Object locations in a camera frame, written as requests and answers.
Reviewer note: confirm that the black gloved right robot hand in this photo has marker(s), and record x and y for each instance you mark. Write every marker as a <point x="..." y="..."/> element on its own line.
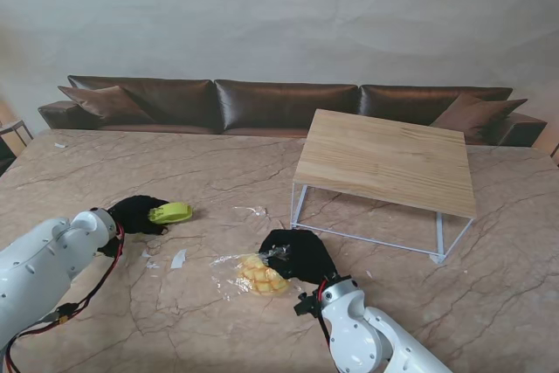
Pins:
<point x="301" y="259"/>

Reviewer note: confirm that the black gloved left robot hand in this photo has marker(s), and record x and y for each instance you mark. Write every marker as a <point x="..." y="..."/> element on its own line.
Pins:
<point x="135" y="216"/>

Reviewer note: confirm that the green plastic sealing clip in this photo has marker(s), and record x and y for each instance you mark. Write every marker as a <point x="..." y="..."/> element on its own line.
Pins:
<point x="172" y="212"/>

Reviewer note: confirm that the yellow pineapple bun bread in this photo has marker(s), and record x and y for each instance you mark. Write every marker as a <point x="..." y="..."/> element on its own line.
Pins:
<point x="257" y="279"/>

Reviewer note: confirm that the clear plastic bread bag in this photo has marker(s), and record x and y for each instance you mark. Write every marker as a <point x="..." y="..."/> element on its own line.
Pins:
<point x="222" y="272"/>

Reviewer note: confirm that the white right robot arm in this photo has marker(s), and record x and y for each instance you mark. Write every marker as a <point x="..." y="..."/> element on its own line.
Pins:
<point x="358" y="333"/>

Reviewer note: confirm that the curled white tape piece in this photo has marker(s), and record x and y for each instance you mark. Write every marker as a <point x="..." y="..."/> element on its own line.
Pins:
<point x="177" y="259"/>

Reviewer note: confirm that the crumpled clear plastic scrap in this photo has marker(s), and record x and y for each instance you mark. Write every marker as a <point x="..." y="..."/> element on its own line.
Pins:
<point x="257" y="211"/>

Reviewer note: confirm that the white tape strip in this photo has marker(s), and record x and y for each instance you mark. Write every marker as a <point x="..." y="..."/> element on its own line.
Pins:
<point x="60" y="145"/>

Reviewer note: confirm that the brown leather cushion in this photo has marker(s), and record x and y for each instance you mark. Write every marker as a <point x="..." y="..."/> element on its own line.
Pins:
<point x="476" y="115"/>
<point x="109" y="104"/>

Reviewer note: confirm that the brown leather sofa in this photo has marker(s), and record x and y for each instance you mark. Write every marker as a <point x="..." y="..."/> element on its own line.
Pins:
<point x="284" y="106"/>

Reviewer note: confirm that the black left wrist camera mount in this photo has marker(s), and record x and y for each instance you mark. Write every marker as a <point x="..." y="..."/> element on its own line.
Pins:
<point x="111" y="247"/>

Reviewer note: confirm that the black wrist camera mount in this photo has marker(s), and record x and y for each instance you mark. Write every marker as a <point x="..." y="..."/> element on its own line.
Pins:
<point x="305" y="303"/>
<point x="111" y="247"/>

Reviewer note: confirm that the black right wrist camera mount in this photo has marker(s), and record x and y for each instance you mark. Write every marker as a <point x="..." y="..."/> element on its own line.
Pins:
<point x="305" y="303"/>

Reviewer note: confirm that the small wooden table white frame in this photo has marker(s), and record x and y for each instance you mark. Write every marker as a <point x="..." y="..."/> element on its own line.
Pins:
<point x="384" y="159"/>

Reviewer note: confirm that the black frame side table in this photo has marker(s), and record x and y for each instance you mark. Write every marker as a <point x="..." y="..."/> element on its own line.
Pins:
<point x="15" y="126"/>

